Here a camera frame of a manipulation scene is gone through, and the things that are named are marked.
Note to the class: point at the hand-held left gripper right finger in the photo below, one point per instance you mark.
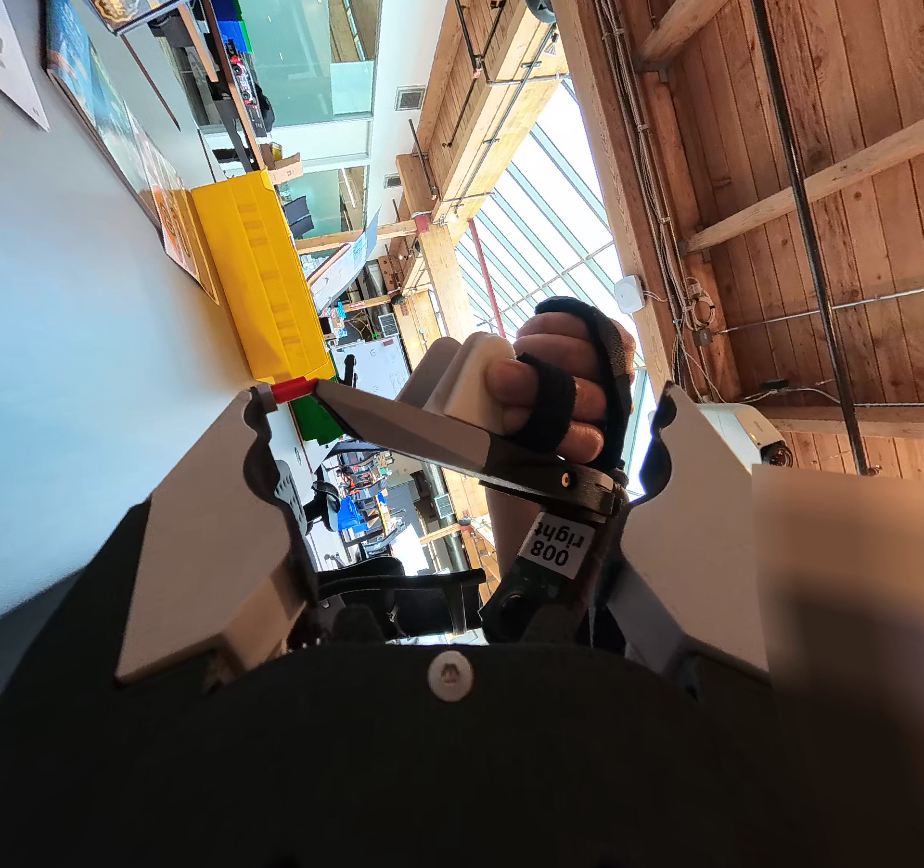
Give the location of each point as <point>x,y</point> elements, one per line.
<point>693,543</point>

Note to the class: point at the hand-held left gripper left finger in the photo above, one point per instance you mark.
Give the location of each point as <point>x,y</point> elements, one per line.
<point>202,543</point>

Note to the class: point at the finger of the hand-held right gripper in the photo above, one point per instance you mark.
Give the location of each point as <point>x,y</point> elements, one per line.
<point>419,428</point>

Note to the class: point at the grey desk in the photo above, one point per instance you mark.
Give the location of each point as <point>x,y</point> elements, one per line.
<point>86,377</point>

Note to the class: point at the person's right hand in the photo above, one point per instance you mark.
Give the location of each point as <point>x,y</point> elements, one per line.
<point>556,337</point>

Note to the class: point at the whiteboard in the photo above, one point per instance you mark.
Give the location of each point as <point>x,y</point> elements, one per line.
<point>375,370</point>

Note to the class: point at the green storage bin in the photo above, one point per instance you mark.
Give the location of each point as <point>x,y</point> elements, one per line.
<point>317,420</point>

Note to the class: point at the yellow storage bin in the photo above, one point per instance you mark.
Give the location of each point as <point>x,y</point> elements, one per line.
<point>267,283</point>

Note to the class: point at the white ceiling device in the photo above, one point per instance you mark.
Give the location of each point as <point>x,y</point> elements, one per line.
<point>628,294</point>

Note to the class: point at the black ceiling pipe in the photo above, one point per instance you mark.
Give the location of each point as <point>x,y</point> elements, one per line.
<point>800,197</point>

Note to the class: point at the blue printed leaflet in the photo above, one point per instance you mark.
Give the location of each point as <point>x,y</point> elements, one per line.
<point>108,110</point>

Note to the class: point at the white instruction booklet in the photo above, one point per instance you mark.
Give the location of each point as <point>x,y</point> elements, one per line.
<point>18,81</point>

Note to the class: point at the wall air vent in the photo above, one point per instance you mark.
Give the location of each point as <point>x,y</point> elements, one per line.
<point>410,98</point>

